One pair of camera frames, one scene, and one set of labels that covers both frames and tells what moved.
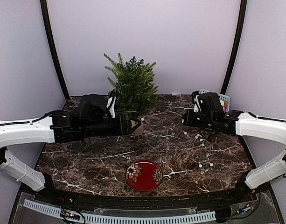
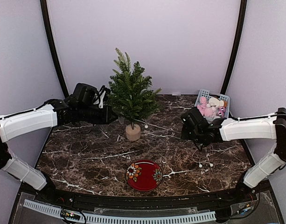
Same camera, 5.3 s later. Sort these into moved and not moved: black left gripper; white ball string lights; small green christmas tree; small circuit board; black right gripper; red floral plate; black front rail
Moved: black left gripper; white ball string lights; small green christmas tree; black right gripper
Not moved: red floral plate; black front rail; small circuit board
